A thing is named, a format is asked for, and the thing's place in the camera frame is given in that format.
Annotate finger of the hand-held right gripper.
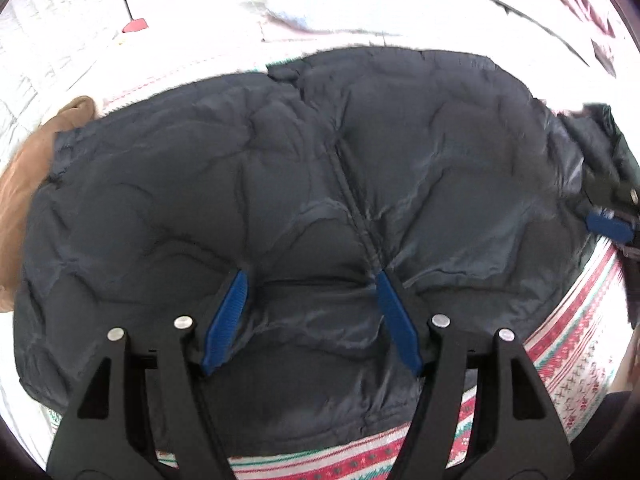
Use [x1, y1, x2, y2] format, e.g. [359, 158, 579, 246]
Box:
[585, 170, 640, 246]

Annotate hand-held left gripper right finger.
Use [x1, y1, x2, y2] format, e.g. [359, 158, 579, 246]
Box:
[375, 270, 576, 480]

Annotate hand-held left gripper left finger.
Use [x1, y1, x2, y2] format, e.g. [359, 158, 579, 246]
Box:
[46, 267, 249, 480]

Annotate black padded jacket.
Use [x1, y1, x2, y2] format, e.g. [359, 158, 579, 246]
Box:
[12, 46, 640, 441]

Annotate patterned bed sheet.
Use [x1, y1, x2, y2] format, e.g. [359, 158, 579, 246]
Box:
[45, 55, 633, 480]

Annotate brown folded garment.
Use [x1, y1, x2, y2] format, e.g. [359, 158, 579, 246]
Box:
[0, 95, 98, 311]

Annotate light blue blanket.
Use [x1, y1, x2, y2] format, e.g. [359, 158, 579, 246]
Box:
[265, 0, 501, 36]

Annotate grey quilted headboard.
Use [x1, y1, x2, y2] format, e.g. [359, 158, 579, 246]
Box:
[0, 0, 126, 126]

